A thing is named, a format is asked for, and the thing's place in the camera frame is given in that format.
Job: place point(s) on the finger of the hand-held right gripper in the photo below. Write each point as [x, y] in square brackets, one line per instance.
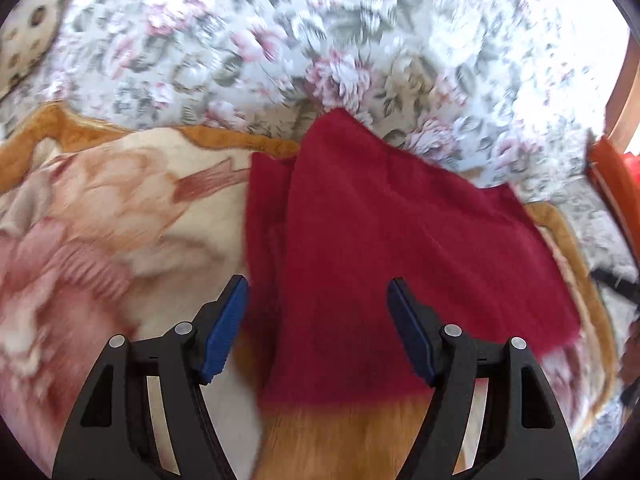
[622, 285]

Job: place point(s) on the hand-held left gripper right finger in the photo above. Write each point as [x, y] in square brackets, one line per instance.
[410, 335]

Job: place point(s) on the wooden door frame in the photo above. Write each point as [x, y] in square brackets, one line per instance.
[627, 115]

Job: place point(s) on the grey floral bedsheet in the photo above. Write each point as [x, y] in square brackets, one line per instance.
[250, 35]

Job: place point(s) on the cream dotted pillow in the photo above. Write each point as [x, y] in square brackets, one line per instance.
[30, 35]

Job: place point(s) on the orange wooden furniture edge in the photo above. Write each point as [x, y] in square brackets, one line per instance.
[612, 175]

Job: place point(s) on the dark red sweater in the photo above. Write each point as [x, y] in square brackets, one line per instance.
[375, 220]

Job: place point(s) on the cream floral blanket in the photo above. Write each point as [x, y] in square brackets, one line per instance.
[100, 235]

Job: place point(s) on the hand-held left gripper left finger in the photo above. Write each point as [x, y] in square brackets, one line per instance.
[225, 335]

